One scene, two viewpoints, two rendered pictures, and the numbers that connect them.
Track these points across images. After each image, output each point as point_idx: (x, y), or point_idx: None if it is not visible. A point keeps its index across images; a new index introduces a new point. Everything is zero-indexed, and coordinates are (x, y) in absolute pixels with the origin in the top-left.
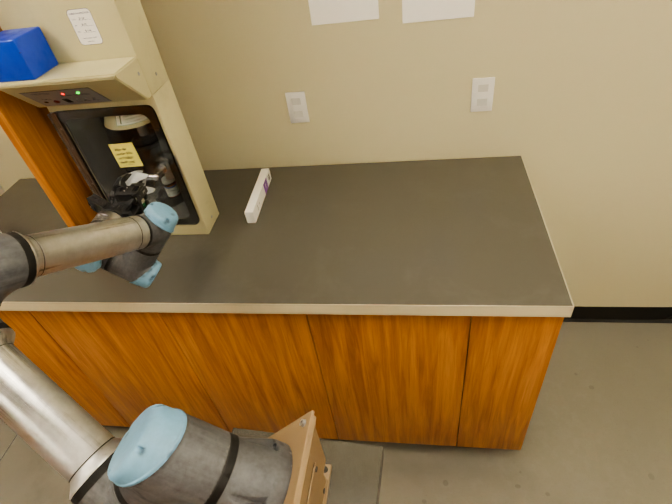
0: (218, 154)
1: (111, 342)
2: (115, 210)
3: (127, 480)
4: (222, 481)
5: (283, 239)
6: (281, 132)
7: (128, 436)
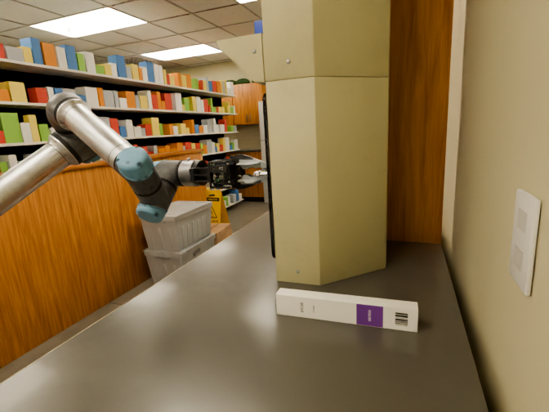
0: (469, 263)
1: None
2: (194, 163)
3: None
4: None
5: (211, 338)
6: (503, 284)
7: None
